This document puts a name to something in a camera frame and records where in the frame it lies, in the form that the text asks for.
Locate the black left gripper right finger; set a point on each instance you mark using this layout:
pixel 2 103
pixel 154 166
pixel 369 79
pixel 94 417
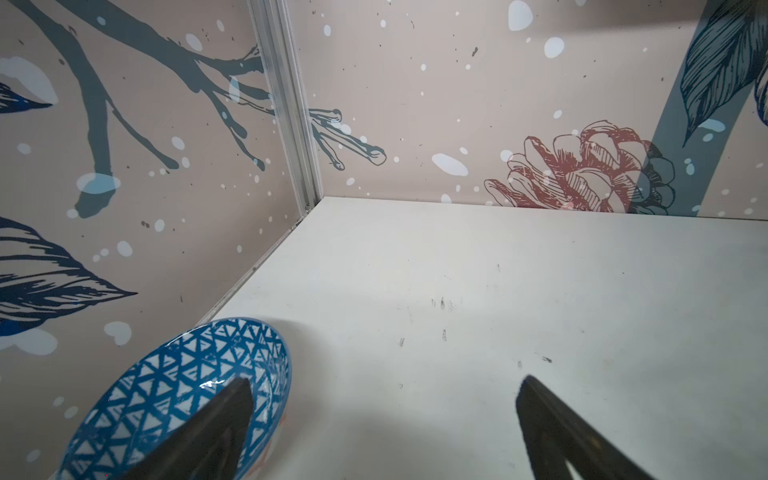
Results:
pixel 559 441

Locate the aluminium frame corner post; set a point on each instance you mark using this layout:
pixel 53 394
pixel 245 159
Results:
pixel 280 59

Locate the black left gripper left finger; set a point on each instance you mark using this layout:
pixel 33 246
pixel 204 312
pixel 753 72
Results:
pixel 209 445

